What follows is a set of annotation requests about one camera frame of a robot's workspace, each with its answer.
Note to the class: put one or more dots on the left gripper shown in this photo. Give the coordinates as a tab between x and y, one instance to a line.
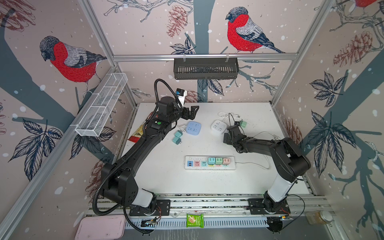
191	113

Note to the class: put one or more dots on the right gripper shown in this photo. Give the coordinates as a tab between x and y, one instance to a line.
228	140

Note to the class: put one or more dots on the green charger plug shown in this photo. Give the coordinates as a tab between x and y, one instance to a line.
242	124
178	134
218	161

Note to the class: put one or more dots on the pink USB charger plug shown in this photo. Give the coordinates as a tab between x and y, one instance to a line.
226	161

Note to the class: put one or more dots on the teal charger plug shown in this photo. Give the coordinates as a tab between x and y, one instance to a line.
176	140
211	161

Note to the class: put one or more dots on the white multicolour power strip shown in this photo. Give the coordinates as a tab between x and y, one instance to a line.
200	163

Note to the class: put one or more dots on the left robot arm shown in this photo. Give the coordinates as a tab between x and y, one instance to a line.
118	187

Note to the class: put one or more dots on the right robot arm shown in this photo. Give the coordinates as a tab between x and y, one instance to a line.
288	158

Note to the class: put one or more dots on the blue square power socket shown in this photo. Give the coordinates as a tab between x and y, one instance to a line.
193	128

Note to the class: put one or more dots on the white square power socket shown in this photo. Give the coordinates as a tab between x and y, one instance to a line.
218	127

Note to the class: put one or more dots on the red chips bag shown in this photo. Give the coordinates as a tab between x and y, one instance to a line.
139	132

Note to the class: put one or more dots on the green snack packet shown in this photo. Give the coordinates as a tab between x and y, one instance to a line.
195	221

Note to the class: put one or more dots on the clear jar with lid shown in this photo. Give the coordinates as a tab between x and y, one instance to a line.
319	217

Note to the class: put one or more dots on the pink tray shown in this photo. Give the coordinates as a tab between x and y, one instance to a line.
101	228

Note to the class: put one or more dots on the black wall basket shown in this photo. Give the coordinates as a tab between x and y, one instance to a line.
206	68

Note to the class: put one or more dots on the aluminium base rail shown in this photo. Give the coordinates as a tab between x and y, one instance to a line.
227	211

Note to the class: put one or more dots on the white wire wall basket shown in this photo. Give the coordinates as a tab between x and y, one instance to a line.
93	122

